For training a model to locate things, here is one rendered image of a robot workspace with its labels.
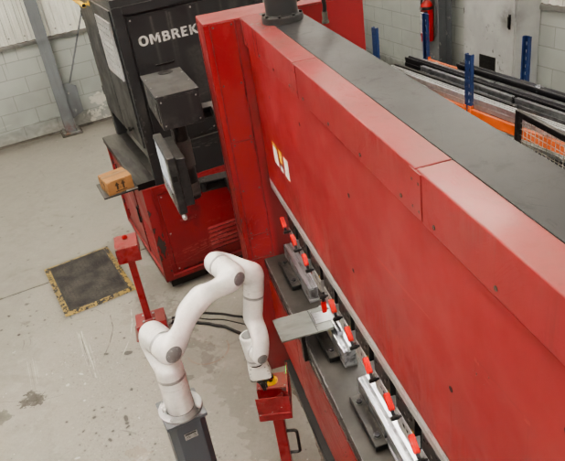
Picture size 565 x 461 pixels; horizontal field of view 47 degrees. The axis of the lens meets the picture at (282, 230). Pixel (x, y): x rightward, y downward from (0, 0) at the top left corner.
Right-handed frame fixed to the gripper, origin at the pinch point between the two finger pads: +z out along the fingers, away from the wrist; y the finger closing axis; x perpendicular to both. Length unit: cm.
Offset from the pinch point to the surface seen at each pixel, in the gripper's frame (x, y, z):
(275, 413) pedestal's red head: 4.7, -2.1, 14.5
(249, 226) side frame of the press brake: -105, 3, -28
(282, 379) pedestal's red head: -9.9, -7.1, 7.2
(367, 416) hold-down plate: 32, -45, -2
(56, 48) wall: -650, 276, -52
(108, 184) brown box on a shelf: -199, 109, -33
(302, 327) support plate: -19.9, -22.0, -13.6
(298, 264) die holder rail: -80, -22, -11
